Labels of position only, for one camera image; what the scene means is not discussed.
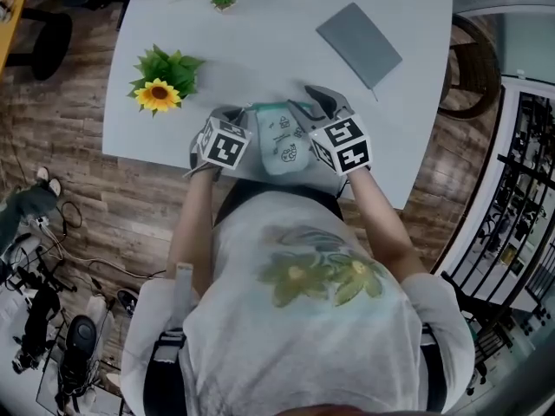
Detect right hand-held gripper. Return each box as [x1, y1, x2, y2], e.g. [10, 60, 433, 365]
[286, 84, 374, 177]

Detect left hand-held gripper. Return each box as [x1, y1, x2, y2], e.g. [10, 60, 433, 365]
[188, 105, 254, 177]

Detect mint green pouch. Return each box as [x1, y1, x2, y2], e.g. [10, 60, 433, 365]
[249, 100, 316, 177]

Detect person's left forearm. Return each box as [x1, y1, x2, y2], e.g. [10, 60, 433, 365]
[166, 165, 225, 294]

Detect person's right forearm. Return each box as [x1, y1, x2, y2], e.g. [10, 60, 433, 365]
[346, 165, 428, 283]

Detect grey notebook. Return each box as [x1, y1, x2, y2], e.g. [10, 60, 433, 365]
[315, 1, 404, 102]

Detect potted artificial sunflower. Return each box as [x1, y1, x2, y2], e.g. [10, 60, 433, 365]
[127, 43, 207, 119]

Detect person's black trousers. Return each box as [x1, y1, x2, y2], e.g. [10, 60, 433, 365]
[214, 178, 346, 233]

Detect brown wicker chair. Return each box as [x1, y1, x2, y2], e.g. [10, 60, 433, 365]
[435, 14, 504, 121]

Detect black metal railing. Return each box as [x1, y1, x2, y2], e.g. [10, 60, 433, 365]
[446, 88, 555, 311]

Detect black sneaker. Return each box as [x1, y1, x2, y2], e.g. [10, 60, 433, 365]
[115, 288, 140, 318]

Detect yellow table with black base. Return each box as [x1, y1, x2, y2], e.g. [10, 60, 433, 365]
[0, 0, 74, 81]

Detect person's white flower-print shirt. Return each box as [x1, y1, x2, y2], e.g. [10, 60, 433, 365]
[120, 188, 476, 416]

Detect black tripod equipment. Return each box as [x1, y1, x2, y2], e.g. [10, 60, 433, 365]
[0, 231, 79, 376]

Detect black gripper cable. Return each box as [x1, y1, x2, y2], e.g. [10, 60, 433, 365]
[336, 173, 353, 201]

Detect white webbing strap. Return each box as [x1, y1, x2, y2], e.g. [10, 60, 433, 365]
[174, 263, 194, 333]

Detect black harness strap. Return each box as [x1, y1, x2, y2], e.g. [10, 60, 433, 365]
[420, 325, 447, 411]
[145, 329, 187, 416]

